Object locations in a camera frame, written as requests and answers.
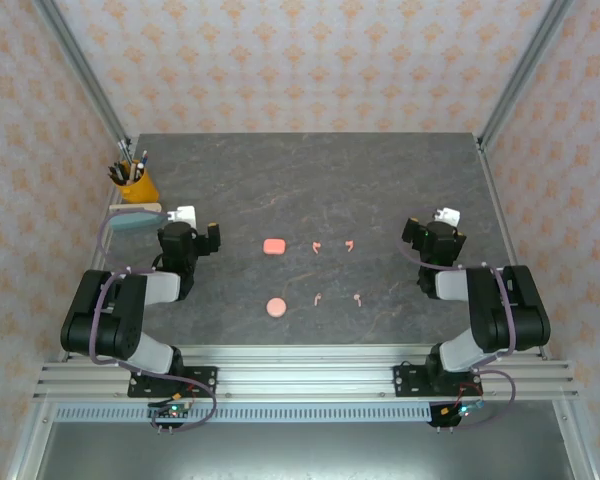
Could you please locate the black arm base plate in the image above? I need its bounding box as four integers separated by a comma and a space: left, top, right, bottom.
392, 364, 483, 399
127, 365, 220, 399

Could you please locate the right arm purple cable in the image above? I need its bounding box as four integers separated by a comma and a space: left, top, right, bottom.
397, 209, 521, 431

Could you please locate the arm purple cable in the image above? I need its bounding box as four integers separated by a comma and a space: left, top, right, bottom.
397, 209, 521, 431
88, 209, 219, 435

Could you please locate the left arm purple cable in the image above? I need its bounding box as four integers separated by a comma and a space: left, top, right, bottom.
88, 209, 219, 435

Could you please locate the aluminium frame post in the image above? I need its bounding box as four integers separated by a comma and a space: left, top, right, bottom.
32, 0, 137, 151
477, 0, 579, 151

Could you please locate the small circuit board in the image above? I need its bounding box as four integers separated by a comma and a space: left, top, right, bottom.
429, 399, 485, 431
147, 399, 196, 435

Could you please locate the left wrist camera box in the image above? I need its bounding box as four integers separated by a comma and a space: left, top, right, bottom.
168, 205, 200, 229

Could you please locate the slotted grey cable duct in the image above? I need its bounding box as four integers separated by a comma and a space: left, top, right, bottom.
53, 405, 434, 424

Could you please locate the aluminium mounting rail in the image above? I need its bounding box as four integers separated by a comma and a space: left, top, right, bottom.
32, 343, 581, 401

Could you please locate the grey metal panel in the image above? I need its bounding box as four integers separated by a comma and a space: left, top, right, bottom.
27, 419, 589, 480

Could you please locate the teal and beige stapler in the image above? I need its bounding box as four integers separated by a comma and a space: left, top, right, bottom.
108, 202, 167, 232

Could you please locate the yellow pen holder cup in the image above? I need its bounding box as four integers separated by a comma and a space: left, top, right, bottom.
110, 159, 160, 205

